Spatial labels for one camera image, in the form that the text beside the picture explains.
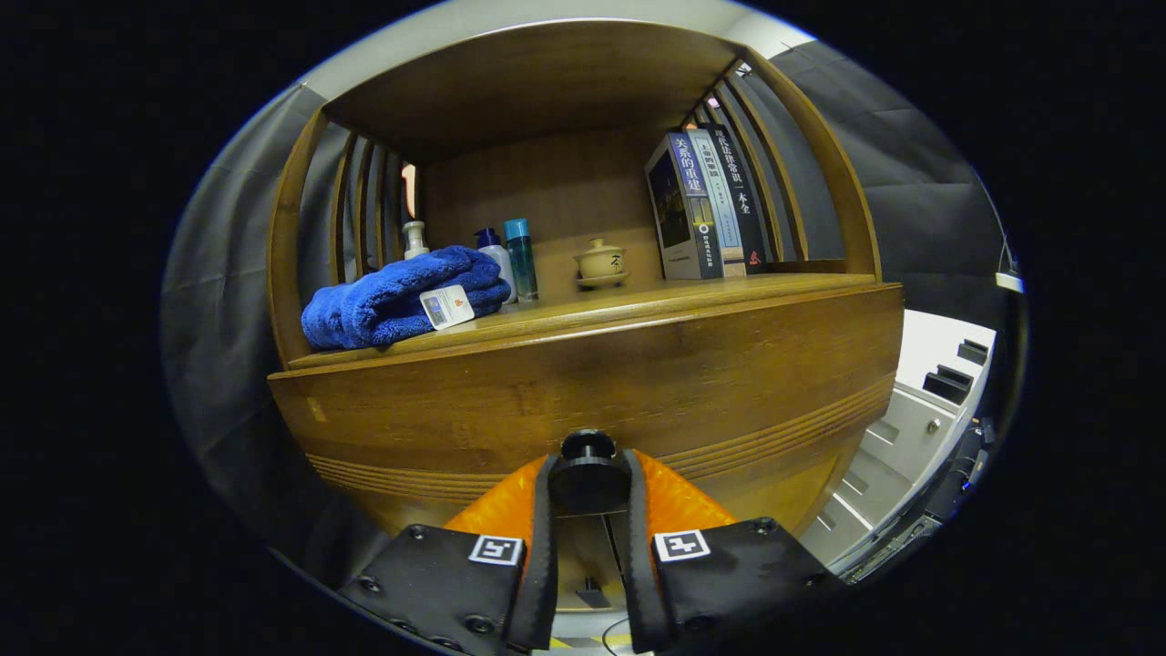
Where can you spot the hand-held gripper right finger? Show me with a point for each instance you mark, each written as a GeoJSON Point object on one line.
{"type": "Point", "coordinates": [638, 565]}

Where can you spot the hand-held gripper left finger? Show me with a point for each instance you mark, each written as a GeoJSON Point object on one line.
{"type": "Point", "coordinates": [544, 547]}

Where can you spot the black drawer knob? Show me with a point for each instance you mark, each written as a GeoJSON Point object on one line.
{"type": "Point", "coordinates": [588, 478]}

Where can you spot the wooden drawer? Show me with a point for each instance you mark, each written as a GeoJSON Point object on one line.
{"type": "Point", "coordinates": [592, 364]}

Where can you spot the wooden countertop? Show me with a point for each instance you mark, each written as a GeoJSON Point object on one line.
{"type": "Point", "coordinates": [638, 296]}

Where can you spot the wooden cabinet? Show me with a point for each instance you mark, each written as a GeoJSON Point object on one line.
{"type": "Point", "coordinates": [547, 82]}

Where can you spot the white bottle with blue cap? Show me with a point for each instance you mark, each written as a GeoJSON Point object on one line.
{"type": "Point", "coordinates": [501, 267]}

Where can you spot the teal bottle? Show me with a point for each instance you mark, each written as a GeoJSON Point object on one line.
{"type": "Point", "coordinates": [522, 264]}

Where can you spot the beige lidded tea cup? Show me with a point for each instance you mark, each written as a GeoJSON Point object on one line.
{"type": "Point", "coordinates": [601, 262]}

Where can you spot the blue towel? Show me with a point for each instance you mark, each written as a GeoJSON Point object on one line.
{"type": "Point", "coordinates": [383, 301]}

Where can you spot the white pump bottle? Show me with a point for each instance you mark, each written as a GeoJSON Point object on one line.
{"type": "Point", "coordinates": [415, 244]}

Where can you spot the book with pale blue spine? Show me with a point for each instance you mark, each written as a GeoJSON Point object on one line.
{"type": "Point", "coordinates": [721, 210]}

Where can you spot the book with black spine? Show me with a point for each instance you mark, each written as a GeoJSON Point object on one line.
{"type": "Point", "coordinates": [742, 200]}

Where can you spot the white shelf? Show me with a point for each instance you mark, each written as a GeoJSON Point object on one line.
{"type": "Point", "coordinates": [1009, 281]}

